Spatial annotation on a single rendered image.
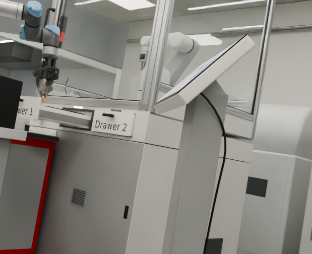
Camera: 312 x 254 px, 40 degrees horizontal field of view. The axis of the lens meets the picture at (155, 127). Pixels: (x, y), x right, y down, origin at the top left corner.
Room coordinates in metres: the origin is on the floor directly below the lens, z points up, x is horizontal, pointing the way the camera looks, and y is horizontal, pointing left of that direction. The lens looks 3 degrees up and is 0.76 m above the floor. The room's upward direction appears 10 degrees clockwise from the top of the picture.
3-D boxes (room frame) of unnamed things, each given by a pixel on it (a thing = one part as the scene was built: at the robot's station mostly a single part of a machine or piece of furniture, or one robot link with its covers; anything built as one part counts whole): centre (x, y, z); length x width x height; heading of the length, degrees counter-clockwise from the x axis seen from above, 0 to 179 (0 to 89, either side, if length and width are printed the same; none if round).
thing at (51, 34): (2.18, 0.60, 1.25); 0.09 x 0.08 x 0.11; 107
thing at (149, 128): (2.69, 0.08, 0.87); 1.02 x 0.95 x 0.14; 46
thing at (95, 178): (2.68, 0.08, 0.40); 1.03 x 0.95 x 0.80; 46
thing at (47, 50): (2.18, 0.59, 1.18); 0.08 x 0.08 x 0.05
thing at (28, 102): (2.13, 0.66, 0.87); 0.29 x 0.02 x 0.11; 46
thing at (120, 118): (2.15, 0.22, 0.87); 0.29 x 0.02 x 0.11; 46
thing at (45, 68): (2.18, 0.58, 1.09); 0.09 x 0.08 x 0.12; 44
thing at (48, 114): (2.28, 0.52, 0.86); 0.40 x 0.26 x 0.06; 136
